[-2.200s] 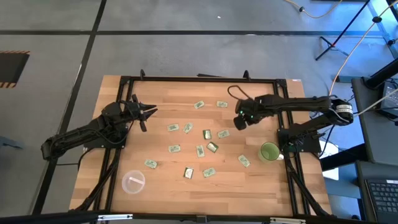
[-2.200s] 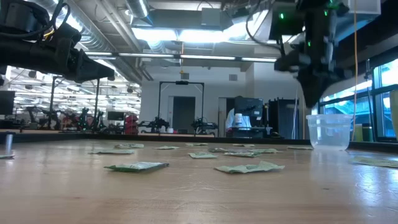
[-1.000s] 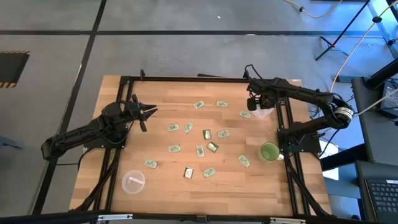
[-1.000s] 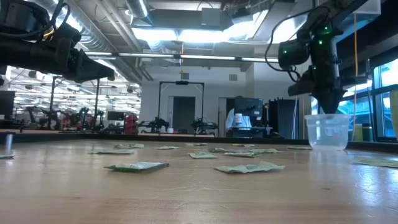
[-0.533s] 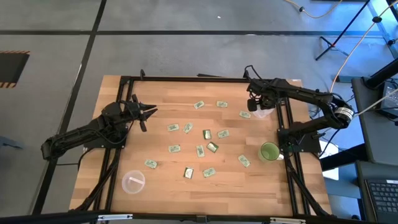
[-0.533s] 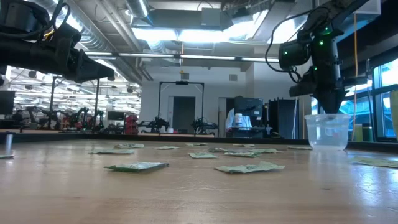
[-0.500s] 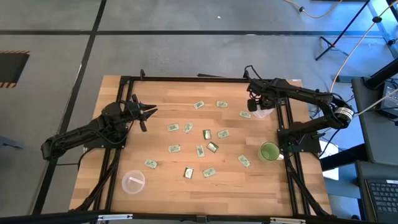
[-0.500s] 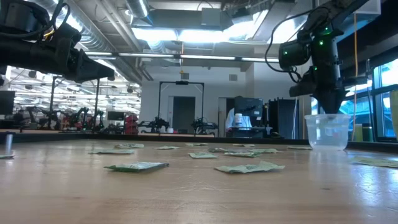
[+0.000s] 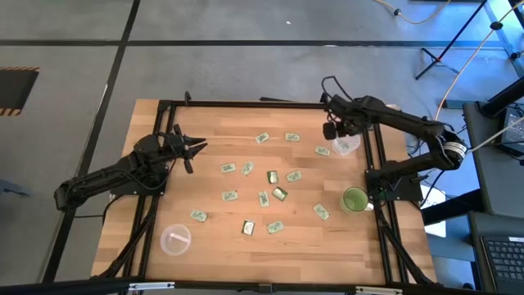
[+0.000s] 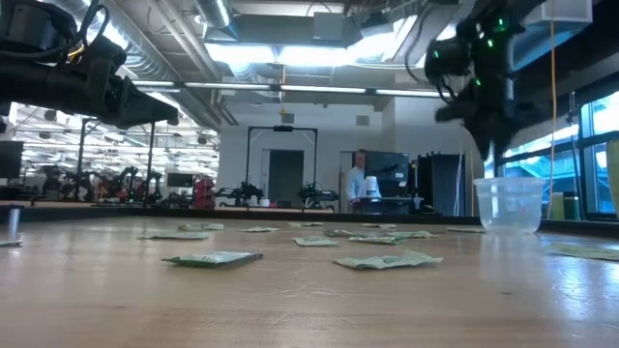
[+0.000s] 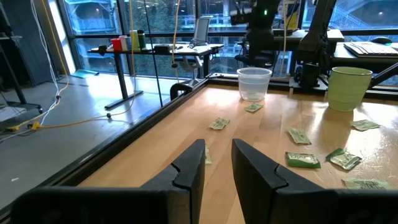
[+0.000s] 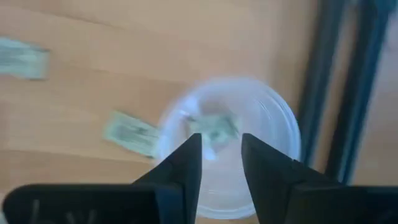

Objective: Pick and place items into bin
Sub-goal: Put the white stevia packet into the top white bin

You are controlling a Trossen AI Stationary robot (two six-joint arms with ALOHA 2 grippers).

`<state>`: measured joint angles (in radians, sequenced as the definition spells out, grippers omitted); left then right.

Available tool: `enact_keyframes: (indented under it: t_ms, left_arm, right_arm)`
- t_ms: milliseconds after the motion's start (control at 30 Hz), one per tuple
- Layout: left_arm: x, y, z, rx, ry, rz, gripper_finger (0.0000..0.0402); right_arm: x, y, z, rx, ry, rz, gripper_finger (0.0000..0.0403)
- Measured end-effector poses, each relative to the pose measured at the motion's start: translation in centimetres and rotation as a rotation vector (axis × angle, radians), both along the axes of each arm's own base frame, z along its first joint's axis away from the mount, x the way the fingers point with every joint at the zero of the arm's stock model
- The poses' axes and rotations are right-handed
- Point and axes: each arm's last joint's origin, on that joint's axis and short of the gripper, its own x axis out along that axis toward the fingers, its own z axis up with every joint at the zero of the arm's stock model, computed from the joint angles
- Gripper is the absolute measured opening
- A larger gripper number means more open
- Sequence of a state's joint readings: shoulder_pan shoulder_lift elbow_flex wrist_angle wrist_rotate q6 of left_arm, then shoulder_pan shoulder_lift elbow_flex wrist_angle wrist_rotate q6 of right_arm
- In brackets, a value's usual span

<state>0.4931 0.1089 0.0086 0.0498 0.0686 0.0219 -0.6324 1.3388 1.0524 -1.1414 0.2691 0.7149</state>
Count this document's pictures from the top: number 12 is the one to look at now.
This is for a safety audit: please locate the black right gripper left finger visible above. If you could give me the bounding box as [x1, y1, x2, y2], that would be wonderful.
[2, 133, 203, 224]

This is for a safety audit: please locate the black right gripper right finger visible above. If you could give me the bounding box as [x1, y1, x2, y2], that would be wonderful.
[241, 133, 398, 224]

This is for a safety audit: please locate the small green white sachet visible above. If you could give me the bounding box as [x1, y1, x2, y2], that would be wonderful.
[185, 108, 242, 159]
[0, 37, 50, 81]
[102, 110, 161, 159]

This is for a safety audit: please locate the clear round plastic container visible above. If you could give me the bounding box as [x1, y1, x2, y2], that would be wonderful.
[157, 77, 302, 220]

